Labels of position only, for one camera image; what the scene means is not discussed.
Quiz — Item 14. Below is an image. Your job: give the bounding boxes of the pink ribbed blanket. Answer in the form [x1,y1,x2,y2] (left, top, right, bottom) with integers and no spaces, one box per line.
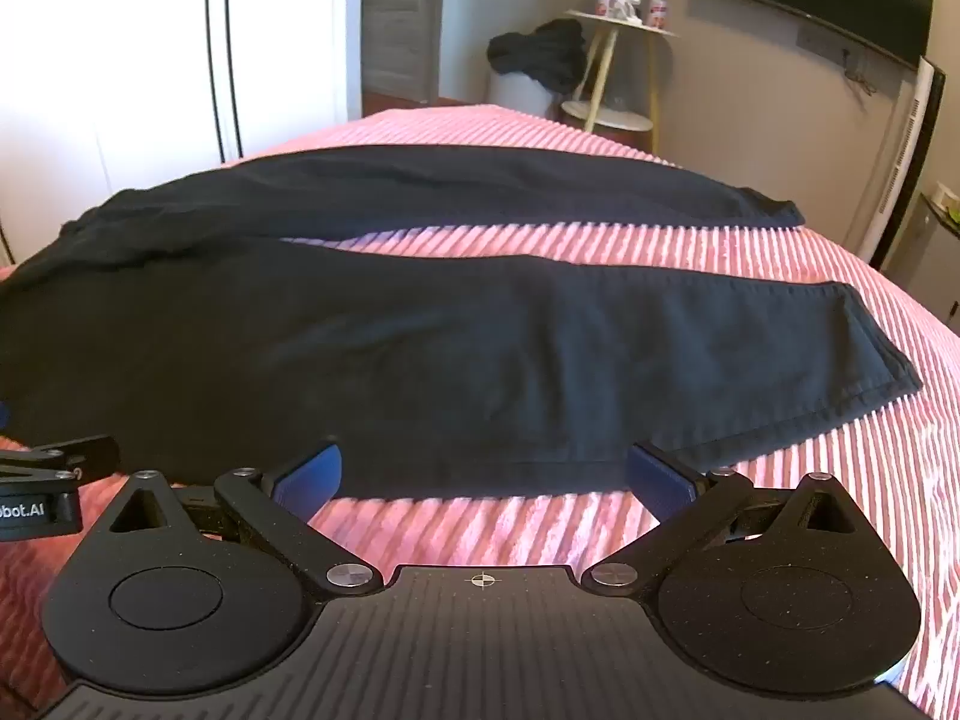
[0,106,960,720]

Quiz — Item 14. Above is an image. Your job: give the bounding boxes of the grey door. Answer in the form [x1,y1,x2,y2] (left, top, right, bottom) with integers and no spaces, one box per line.
[361,0,448,104]

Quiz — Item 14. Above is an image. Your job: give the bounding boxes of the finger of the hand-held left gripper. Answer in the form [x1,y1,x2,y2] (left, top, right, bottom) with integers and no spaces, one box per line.
[0,433,121,494]

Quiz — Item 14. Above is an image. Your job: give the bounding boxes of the black cable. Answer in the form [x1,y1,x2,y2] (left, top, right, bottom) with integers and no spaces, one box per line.
[843,51,880,97]

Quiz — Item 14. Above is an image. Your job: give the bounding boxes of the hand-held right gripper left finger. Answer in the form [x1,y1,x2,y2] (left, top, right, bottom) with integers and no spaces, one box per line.
[105,441,383,595]

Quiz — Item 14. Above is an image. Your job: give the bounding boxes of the grey cabinet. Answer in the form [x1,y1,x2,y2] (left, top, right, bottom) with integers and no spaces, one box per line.
[880,191,960,310]

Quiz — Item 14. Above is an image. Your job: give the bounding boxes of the white gold-legged side table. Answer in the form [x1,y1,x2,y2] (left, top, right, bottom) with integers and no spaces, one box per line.
[559,9,680,155]

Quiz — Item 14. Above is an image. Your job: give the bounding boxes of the black pants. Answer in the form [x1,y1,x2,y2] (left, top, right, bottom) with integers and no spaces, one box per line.
[0,144,923,500]

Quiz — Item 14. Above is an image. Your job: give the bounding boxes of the white tower fan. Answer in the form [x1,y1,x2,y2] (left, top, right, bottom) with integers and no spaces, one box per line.
[858,56,948,265]

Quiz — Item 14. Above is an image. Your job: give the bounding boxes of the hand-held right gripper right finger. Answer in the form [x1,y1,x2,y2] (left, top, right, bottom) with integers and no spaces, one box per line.
[581,441,860,595]

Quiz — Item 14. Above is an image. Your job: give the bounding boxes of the white laundry basket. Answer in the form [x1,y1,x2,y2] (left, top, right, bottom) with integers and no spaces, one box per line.
[490,69,565,119]

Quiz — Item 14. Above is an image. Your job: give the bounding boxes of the white wardrobe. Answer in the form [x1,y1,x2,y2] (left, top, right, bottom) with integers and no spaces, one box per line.
[0,0,366,265]

